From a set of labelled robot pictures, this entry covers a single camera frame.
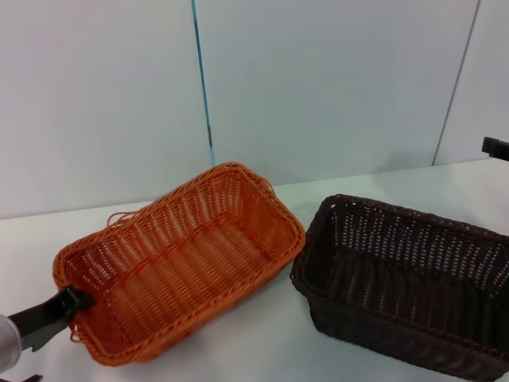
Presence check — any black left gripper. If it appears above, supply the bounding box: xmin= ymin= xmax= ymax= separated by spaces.
xmin=6 ymin=285 xmax=98 ymax=352

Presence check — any orange woven plastic basket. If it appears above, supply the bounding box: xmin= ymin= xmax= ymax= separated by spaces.
xmin=52 ymin=162 xmax=307 ymax=368

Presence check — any dark brown woven basket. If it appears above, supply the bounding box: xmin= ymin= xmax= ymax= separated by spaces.
xmin=289 ymin=193 xmax=509 ymax=382

